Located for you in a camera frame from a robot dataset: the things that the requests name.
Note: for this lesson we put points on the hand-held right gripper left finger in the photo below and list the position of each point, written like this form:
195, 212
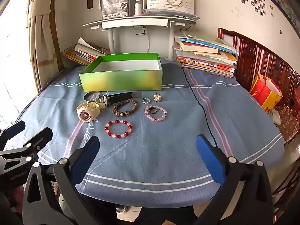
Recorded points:
86, 155

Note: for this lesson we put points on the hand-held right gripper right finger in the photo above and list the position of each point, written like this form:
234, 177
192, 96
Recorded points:
208, 159

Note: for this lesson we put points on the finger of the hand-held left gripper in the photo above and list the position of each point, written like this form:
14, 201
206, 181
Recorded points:
16, 128
43, 134

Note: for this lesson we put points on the cream wrist watch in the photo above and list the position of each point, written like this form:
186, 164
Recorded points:
85, 115

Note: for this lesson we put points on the black wrist watch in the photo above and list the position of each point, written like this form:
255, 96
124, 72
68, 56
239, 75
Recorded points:
119, 97

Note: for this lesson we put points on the green cardboard box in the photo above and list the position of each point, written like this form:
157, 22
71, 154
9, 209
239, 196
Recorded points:
117, 82

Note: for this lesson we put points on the gold flower pendant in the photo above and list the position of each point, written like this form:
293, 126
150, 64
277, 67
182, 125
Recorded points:
157, 97

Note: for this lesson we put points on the blue striped cloth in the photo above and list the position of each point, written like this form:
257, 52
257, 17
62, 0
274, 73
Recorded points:
164, 157

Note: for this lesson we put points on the silver bangle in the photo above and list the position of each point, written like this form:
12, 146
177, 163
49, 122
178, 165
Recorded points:
85, 96

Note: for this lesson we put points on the pale green charm pendant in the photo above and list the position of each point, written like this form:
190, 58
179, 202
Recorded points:
96, 96

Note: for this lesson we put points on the window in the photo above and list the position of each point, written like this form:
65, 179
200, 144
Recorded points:
14, 51

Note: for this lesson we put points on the orange shopping bag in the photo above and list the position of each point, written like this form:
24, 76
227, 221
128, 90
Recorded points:
264, 93

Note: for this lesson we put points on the leaning pile of books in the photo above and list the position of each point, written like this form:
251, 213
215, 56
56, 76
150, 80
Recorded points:
82, 52

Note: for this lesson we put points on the beige curtain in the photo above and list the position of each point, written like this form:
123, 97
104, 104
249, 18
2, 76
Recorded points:
42, 39

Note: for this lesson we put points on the tall stack of books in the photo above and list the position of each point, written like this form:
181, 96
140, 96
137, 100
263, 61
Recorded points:
206, 61

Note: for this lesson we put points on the dark wooden headboard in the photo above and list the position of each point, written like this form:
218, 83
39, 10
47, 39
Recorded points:
253, 61

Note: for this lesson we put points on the white desk shelf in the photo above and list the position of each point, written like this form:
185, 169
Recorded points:
140, 23

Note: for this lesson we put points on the clear plastic marker box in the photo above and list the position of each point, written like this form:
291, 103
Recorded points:
114, 4

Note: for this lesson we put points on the grey plastic tray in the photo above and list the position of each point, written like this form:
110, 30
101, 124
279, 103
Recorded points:
168, 14

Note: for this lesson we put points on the small white spray bottle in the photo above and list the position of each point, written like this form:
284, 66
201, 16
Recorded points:
138, 7

